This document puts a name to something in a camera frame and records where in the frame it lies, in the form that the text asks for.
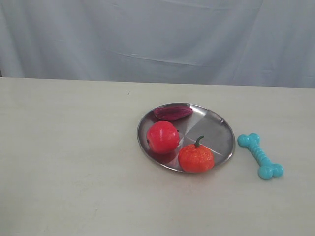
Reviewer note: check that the purple sweet potato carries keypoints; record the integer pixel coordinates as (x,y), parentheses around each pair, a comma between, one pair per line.
(172,113)

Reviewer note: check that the white backdrop cloth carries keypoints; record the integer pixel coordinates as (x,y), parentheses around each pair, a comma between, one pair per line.
(218,42)

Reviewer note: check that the round silver metal plate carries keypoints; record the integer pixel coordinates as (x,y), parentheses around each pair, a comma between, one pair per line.
(218,135)

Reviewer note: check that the red apple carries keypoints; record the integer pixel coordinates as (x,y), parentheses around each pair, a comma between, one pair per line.
(163,137)

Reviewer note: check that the teal toy bone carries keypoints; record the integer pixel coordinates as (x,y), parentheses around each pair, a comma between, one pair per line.
(267,169)

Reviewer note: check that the orange toy pumpkin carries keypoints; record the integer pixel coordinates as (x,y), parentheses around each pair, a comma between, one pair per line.
(196,158)

